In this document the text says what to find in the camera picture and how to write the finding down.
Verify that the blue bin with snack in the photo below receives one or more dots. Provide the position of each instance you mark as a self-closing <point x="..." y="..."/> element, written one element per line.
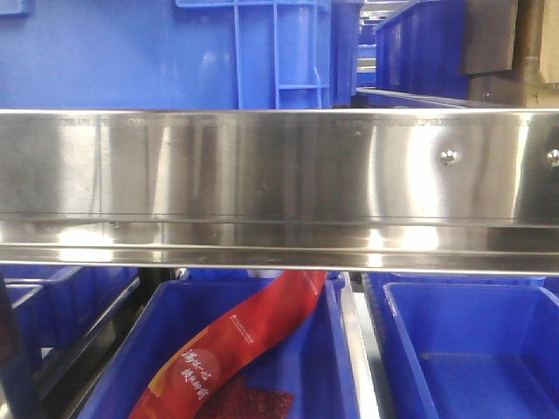
<point x="312" y="364"/>

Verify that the blue bin upper right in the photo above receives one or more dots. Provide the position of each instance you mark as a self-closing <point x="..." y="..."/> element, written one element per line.
<point x="419" y="49"/>

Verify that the empty blue bin right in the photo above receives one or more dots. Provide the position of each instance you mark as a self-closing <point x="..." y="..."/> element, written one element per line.
<point x="472" y="351"/>

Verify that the blue bin lower left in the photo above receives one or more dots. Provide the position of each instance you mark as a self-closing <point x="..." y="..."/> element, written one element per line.
<point x="56" y="304"/>

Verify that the red snack bag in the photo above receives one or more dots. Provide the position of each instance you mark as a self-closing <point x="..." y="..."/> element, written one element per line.
<point x="198" y="369"/>

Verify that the large blue crate upper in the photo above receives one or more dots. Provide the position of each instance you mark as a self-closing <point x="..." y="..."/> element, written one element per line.
<point x="178" y="54"/>

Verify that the stainless steel shelf rail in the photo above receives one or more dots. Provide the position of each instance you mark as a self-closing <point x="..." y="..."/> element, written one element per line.
<point x="457" y="190"/>

